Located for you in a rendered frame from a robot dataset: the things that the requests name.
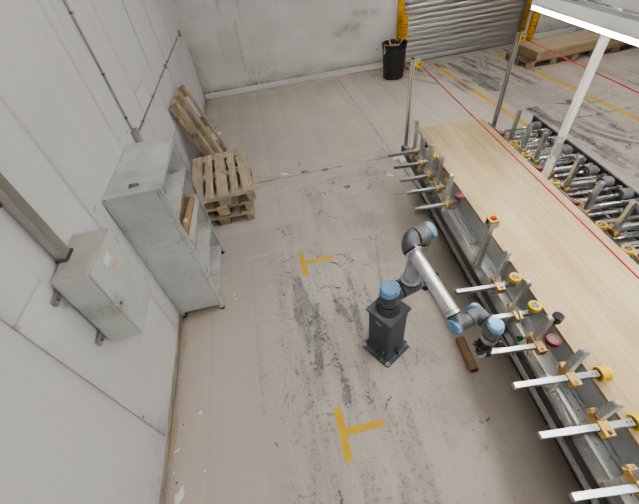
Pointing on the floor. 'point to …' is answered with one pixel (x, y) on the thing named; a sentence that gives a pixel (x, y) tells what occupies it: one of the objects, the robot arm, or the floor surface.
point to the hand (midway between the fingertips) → (482, 355)
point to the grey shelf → (130, 161)
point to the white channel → (592, 74)
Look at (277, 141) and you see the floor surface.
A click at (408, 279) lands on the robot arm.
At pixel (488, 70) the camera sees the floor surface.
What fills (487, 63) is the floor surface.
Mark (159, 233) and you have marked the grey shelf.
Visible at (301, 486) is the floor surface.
